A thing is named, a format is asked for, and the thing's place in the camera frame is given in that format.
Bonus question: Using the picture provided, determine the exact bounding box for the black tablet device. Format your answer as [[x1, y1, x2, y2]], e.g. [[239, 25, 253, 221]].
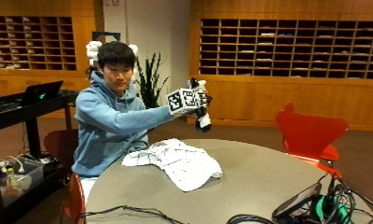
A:
[[270, 181, 325, 220]]

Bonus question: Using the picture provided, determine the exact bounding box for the green stand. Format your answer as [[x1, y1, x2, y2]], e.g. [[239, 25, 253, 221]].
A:
[[309, 195, 354, 224]]

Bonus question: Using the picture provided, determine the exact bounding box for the thin black cable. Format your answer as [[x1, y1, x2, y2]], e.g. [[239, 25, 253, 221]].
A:
[[74, 204, 189, 224]]

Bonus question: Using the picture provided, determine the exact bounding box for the red chair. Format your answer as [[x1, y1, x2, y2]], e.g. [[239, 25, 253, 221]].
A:
[[274, 103, 350, 179], [43, 128, 87, 224]]

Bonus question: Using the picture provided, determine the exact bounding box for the bundle of black cables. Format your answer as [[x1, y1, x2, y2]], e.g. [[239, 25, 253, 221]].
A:
[[318, 174, 373, 224]]

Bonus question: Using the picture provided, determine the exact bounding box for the clear plastic bin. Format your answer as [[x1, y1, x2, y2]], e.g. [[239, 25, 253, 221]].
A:
[[0, 156, 47, 207]]

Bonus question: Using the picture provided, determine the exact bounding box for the white checked cloth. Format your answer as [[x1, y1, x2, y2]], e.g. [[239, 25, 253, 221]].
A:
[[122, 138, 224, 193]]

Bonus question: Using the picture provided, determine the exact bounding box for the wooden pigeonhole shelf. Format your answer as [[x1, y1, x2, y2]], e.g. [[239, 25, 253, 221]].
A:
[[197, 18, 373, 80], [0, 15, 79, 72]]

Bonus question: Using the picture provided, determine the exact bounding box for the white padded device on stand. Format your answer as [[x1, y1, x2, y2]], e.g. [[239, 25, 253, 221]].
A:
[[84, 40, 140, 68]]

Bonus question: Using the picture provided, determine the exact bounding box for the green potted plant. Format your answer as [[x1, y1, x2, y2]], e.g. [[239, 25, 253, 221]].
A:
[[135, 51, 171, 110]]

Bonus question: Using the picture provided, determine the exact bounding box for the thick black cable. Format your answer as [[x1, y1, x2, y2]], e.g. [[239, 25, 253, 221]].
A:
[[227, 213, 280, 224]]

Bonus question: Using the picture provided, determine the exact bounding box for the white cube with black markers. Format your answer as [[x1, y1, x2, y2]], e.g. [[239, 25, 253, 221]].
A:
[[165, 88, 200, 116]]

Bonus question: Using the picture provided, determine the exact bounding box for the black side table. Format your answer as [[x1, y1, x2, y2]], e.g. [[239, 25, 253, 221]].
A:
[[0, 89, 82, 224]]

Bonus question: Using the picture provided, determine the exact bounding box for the black laptop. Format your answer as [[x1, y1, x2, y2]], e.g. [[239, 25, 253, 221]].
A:
[[19, 80, 66, 107]]

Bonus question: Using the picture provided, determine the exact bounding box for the the person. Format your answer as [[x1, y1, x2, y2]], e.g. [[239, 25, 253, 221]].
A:
[[71, 41, 184, 203]]

